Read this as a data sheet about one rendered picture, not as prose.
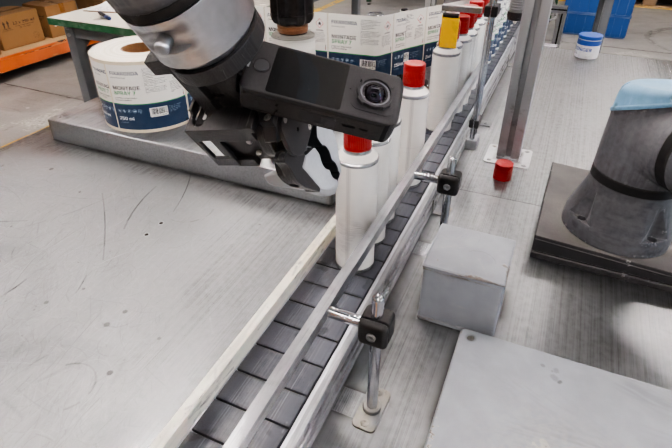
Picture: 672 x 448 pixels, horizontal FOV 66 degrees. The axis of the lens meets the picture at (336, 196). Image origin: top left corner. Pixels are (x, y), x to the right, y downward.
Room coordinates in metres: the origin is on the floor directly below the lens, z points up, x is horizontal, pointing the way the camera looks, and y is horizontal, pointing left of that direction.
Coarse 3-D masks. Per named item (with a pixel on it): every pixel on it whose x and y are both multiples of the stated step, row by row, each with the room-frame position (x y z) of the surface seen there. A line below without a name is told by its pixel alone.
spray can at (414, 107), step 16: (416, 64) 0.75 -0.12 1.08; (416, 80) 0.74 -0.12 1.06; (416, 96) 0.74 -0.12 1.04; (400, 112) 0.74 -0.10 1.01; (416, 112) 0.73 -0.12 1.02; (416, 128) 0.74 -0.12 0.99; (400, 144) 0.74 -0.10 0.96; (416, 144) 0.74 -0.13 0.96; (400, 160) 0.74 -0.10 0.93; (400, 176) 0.74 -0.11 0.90
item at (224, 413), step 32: (416, 192) 0.72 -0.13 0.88; (320, 256) 0.56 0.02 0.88; (384, 256) 0.56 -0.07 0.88; (320, 288) 0.49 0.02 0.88; (352, 288) 0.49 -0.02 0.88; (288, 320) 0.44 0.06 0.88; (256, 352) 0.39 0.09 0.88; (320, 352) 0.39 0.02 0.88; (256, 384) 0.35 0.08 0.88; (288, 384) 0.35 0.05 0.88; (224, 416) 0.31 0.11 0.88; (288, 416) 0.31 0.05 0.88
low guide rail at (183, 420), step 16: (320, 240) 0.55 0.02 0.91; (304, 256) 0.51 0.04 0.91; (288, 272) 0.48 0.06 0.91; (304, 272) 0.50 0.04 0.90; (288, 288) 0.46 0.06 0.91; (272, 304) 0.43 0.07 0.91; (256, 320) 0.40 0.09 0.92; (240, 336) 0.38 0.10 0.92; (256, 336) 0.39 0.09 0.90; (224, 352) 0.36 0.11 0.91; (240, 352) 0.36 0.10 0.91; (224, 368) 0.34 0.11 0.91; (208, 384) 0.32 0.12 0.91; (192, 400) 0.30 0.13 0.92; (208, 400) 0.31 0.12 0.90; (176, 416) 0.29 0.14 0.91; (192, 416) 0.29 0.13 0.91; (160, 432) 0.27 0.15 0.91; (176, 432) 0.27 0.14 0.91
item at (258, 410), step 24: (432, 144) 0.74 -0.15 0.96; (408, 168) 0.66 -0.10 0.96; (384, 216) 0.53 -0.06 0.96; (360, 240) 0.48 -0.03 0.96; (360, 264) 0.45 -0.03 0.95; (336, 288) 0.40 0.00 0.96; (312, 312) 0.37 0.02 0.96; (312, 336) 0.34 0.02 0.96; (288, 360) 0.31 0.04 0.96; (264, 384) 0.28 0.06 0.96; (264, 408) 0.26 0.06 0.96; (240, 432) 0.24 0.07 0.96
